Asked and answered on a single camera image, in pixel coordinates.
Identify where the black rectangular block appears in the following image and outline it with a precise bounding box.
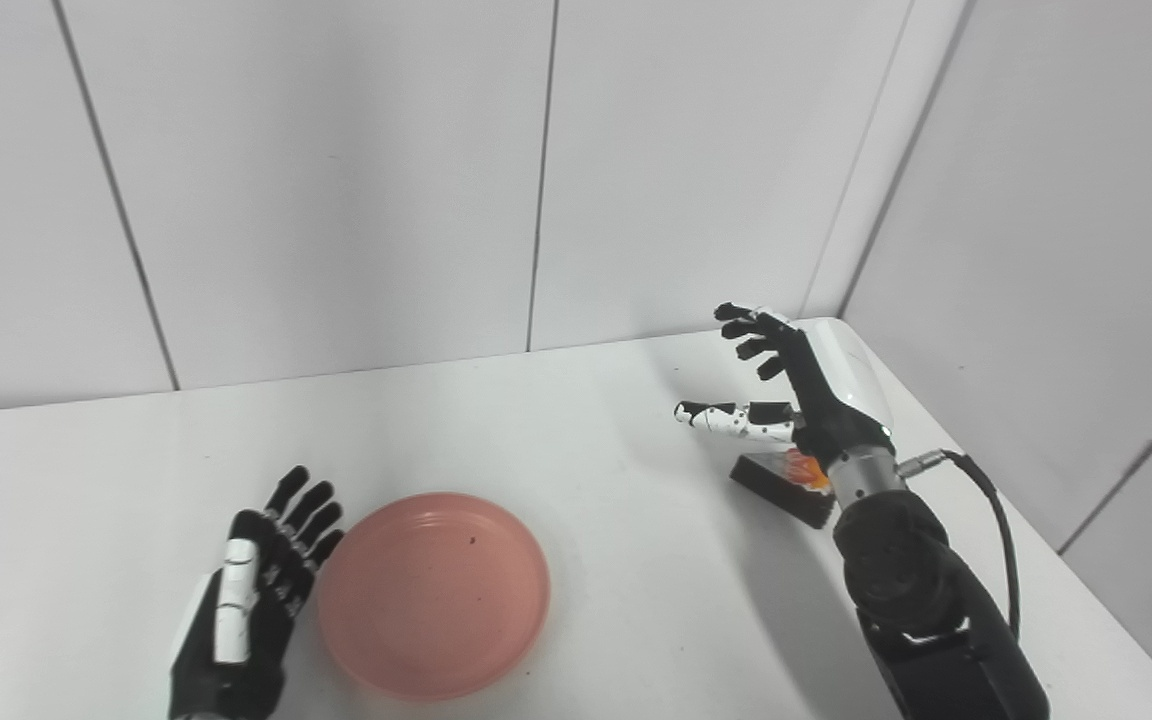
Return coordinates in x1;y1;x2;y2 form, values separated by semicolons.
730;449;837;530

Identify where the pink round plate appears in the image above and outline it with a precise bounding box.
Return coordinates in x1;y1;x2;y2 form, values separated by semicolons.
316;491;551;701

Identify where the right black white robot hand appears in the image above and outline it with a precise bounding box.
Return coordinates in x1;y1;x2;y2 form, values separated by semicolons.
674;302;895;469

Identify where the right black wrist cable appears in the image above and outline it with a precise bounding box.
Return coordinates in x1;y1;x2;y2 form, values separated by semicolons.
894;450;1022;641

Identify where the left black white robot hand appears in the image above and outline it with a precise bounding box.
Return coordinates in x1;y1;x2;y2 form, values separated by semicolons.
168;466;345;720

